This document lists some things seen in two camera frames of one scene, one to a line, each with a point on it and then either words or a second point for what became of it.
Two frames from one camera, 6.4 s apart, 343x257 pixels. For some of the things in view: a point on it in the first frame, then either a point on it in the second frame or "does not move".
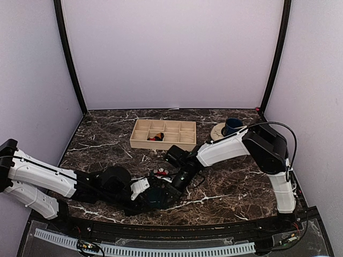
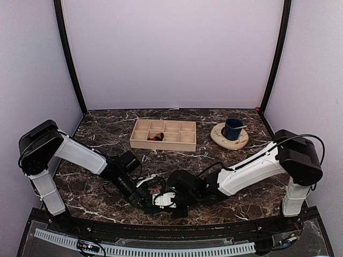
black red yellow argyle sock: [158, 137] does not move
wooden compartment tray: [181, 133] does not move
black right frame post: [280, 54] does not move
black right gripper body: [176, 190] → [190, 197]
